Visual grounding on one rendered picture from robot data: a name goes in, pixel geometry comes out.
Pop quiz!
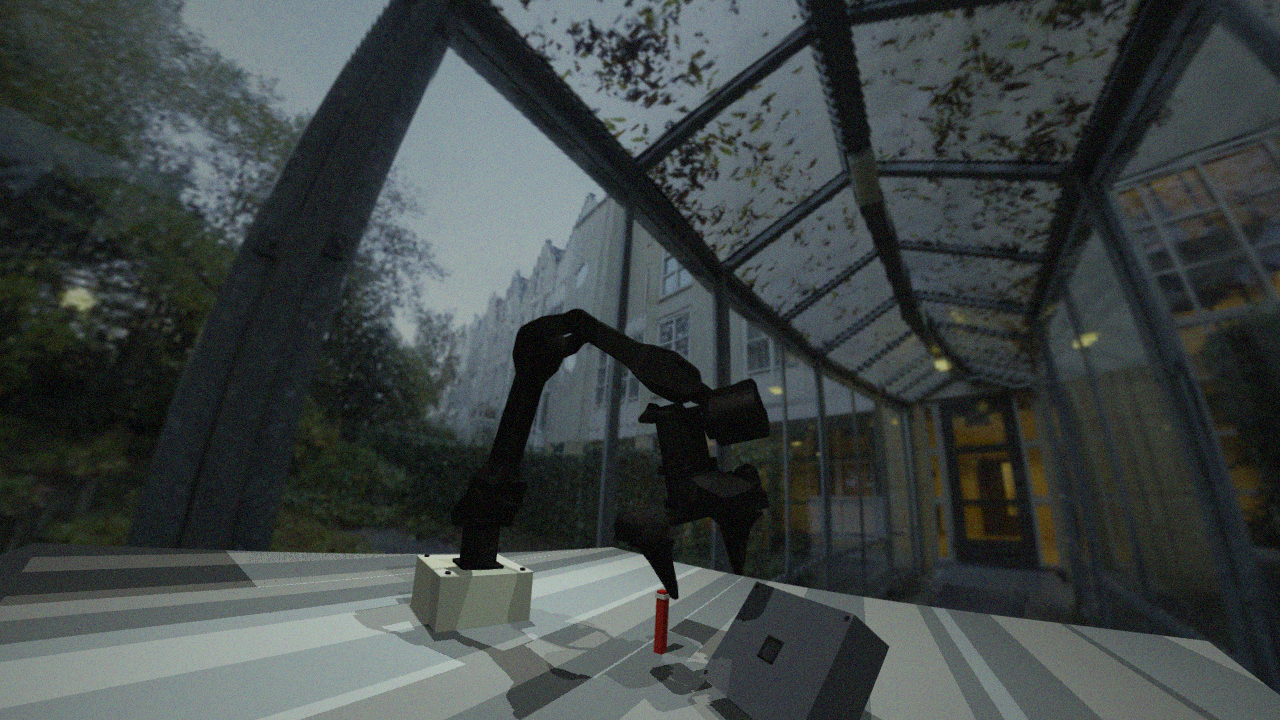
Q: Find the dark red peg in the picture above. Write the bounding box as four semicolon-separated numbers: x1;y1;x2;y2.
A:
653;589;671;655

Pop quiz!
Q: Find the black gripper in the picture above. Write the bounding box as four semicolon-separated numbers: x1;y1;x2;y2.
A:
614;448;769;600

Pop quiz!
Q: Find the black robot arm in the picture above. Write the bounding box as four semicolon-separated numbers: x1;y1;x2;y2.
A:
451;307;771;570

